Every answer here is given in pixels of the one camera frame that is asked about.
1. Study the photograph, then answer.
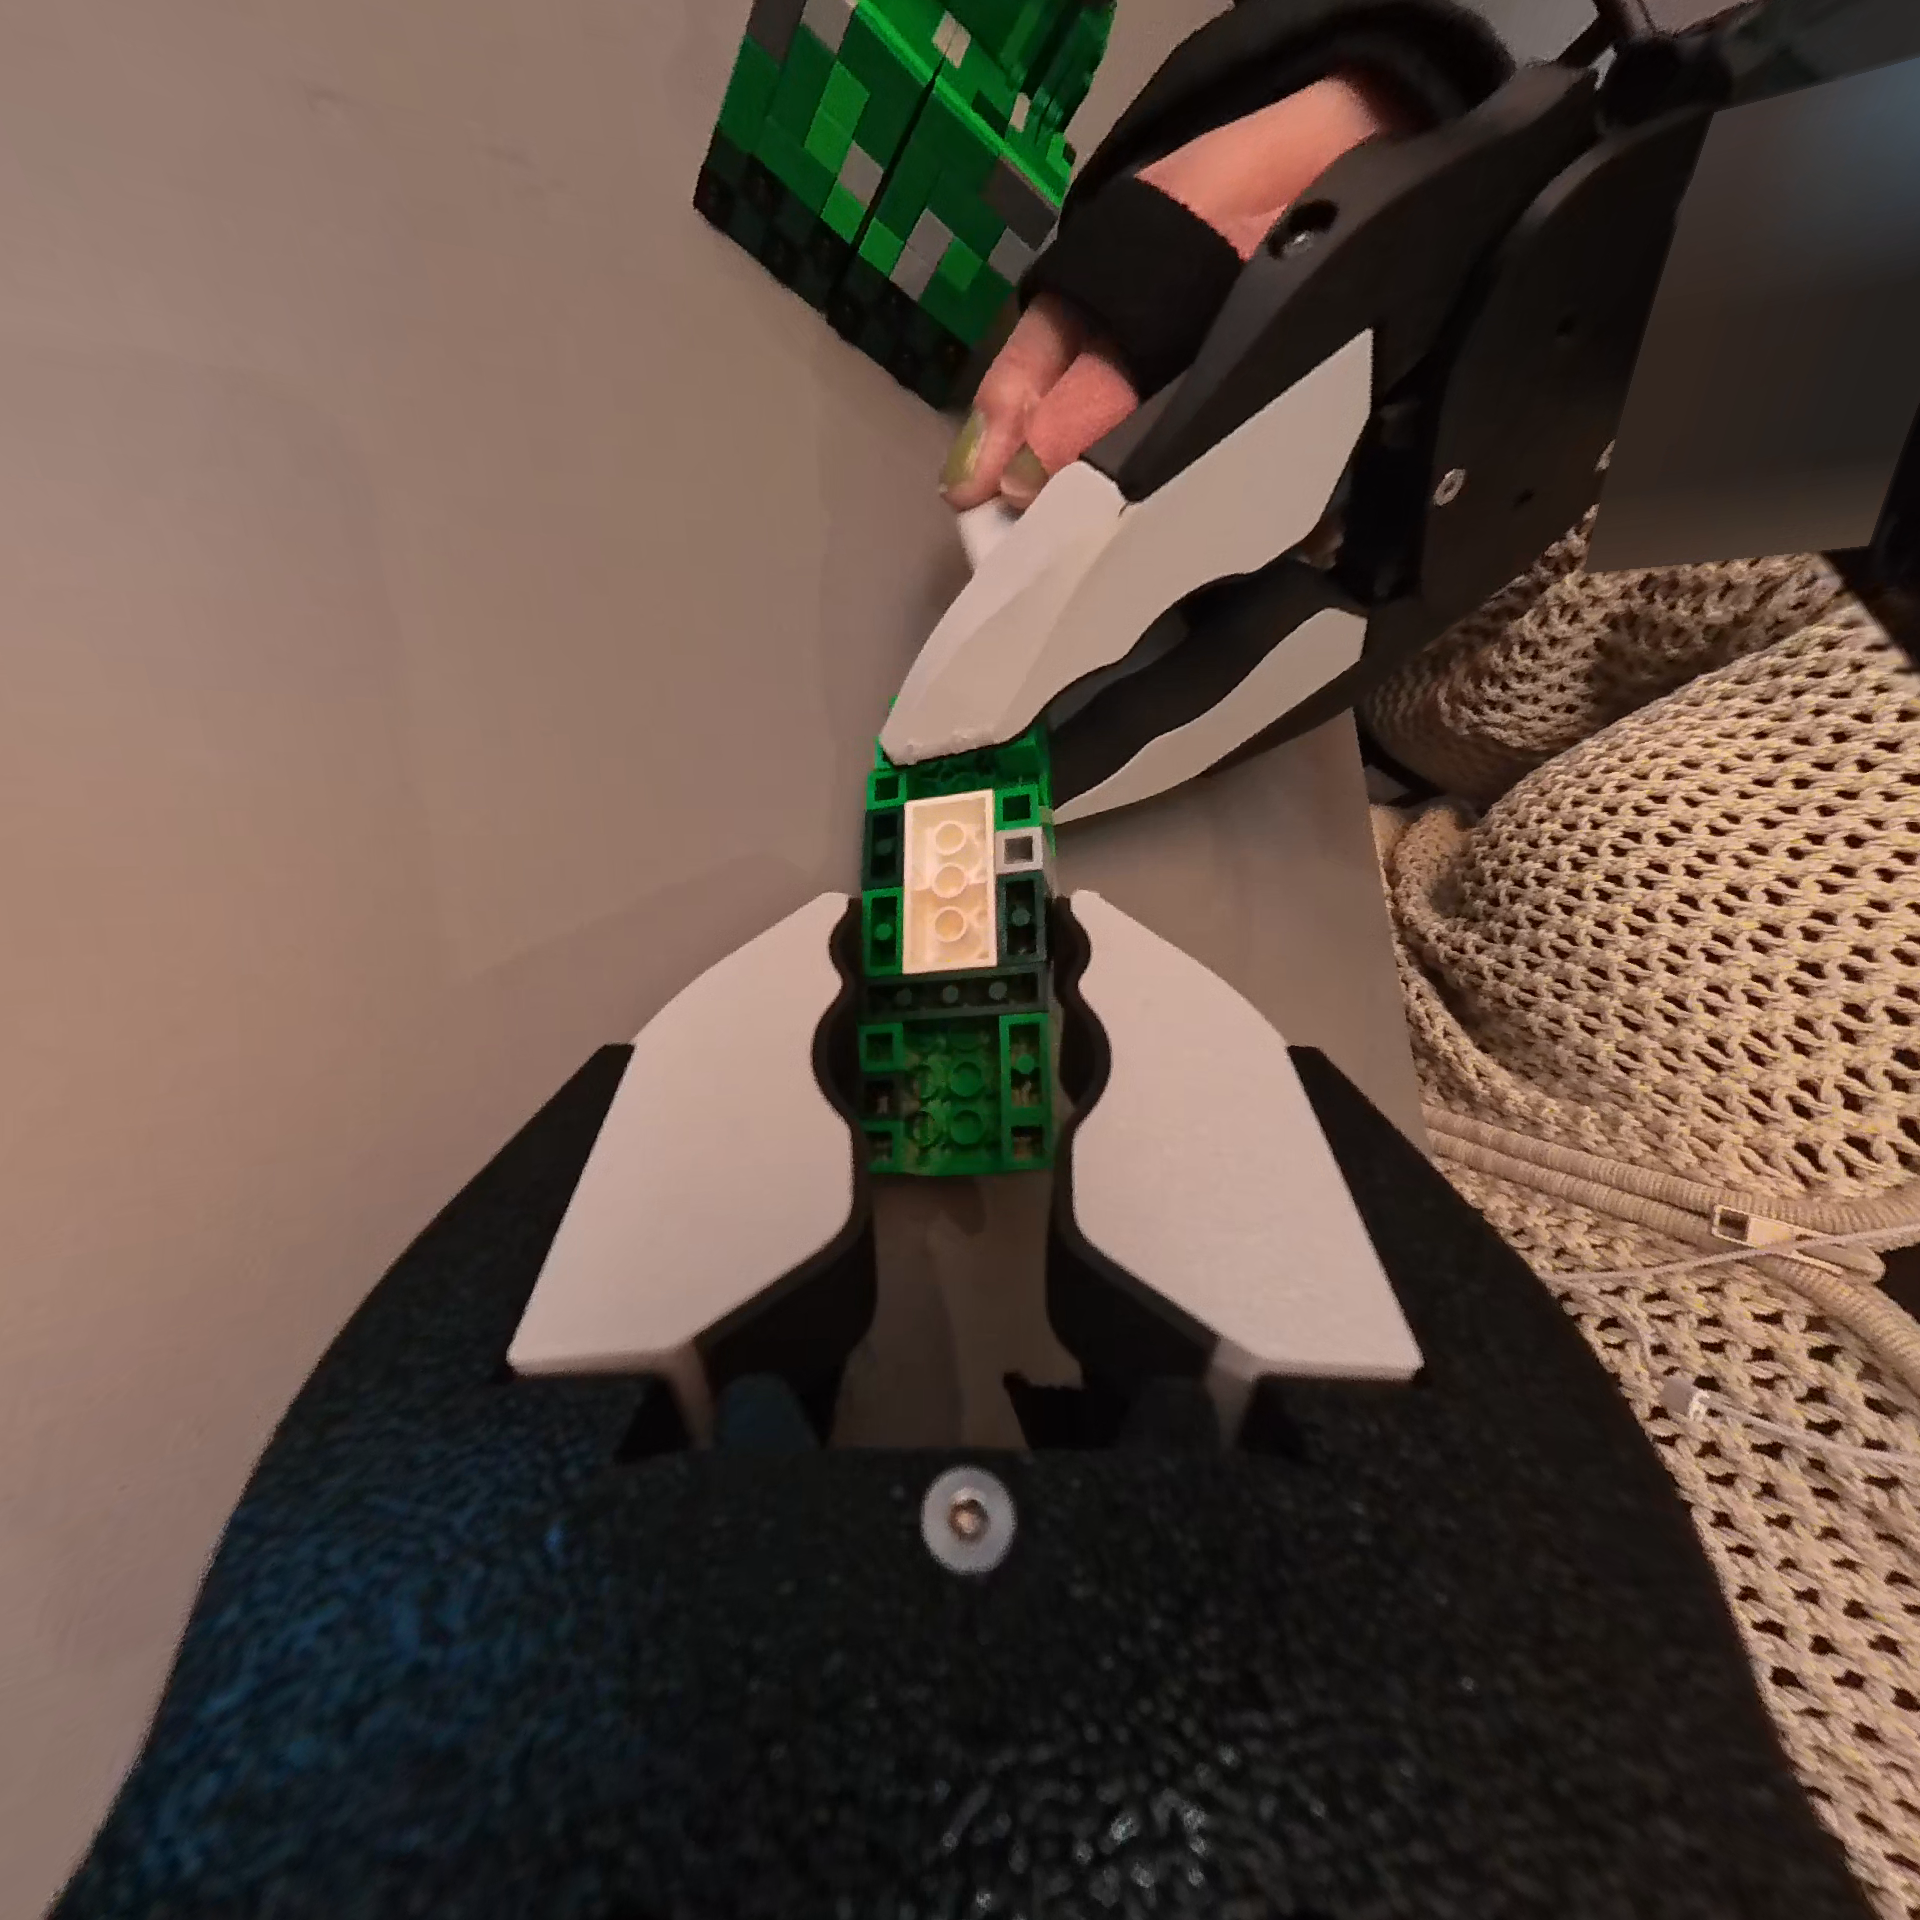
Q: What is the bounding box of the cream knit sweater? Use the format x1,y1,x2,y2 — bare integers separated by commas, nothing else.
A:
1356,517,1920,1920

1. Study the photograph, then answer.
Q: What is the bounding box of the person's right hand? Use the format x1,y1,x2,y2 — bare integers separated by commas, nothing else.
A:
935,72,1387,517

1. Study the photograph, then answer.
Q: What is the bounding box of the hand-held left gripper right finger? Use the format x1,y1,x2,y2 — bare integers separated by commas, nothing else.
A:
1051,889,1428,1444

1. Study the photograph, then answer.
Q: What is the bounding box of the green lego panel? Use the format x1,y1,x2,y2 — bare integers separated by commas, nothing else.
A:
856,720,1062,1182

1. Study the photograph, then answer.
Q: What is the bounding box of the green lego creeper figure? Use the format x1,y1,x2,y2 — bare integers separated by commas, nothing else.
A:
691,0,1119,410

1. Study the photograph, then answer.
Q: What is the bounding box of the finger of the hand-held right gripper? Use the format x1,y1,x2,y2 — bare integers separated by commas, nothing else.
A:
1051,577,1375,829
875,326,1380,771

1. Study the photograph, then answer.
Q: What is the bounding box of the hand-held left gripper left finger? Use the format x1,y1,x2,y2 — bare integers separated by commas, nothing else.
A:
507,889,875,1450

